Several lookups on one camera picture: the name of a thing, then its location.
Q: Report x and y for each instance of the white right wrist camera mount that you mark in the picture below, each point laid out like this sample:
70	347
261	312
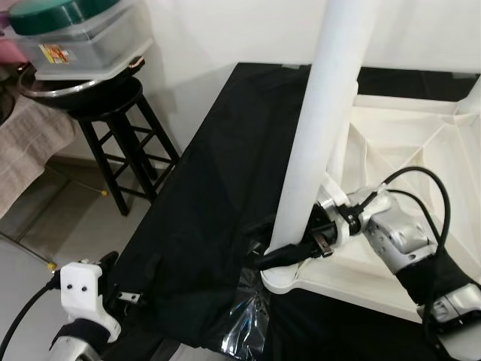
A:
334	197

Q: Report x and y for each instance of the clear container green lid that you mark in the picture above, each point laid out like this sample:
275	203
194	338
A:
75	37

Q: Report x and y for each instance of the yellow capped thin rod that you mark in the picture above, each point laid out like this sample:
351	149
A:
51	265
101	193

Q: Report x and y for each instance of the beige tablecloth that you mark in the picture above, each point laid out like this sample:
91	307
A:
30	150

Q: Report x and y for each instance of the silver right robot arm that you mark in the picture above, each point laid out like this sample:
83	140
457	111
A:
406	241

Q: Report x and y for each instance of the dark wooden stool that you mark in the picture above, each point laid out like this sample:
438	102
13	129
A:
120	150

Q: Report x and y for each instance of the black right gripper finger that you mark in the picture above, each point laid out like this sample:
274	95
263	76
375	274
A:
289	254

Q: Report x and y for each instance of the white plastic table top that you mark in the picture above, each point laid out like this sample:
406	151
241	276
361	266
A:
406	150

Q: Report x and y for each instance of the clear adhesive tape patch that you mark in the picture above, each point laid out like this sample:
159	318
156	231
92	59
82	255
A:
248	323

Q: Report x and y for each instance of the black tablecloth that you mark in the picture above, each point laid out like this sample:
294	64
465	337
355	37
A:
210	188

